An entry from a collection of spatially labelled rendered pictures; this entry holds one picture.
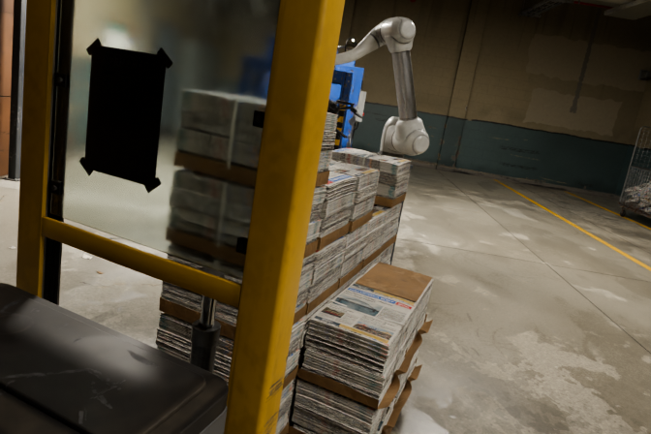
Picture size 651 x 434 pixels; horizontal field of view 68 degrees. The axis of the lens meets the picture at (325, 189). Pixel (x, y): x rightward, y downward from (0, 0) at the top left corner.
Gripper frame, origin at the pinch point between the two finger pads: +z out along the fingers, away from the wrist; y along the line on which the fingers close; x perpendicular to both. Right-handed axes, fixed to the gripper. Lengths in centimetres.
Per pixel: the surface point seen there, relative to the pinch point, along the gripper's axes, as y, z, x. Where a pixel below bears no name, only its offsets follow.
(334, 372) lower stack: 46, 75, 105
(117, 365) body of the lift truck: 22, 44, 184
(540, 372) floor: 50, 164, -39
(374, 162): 4.2, 24.4, 13.1
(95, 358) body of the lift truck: 24, 40, 185
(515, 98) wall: -85, 0, -978
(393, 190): 9.1, 40.9, 12.7
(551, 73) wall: -174, 25, -1001
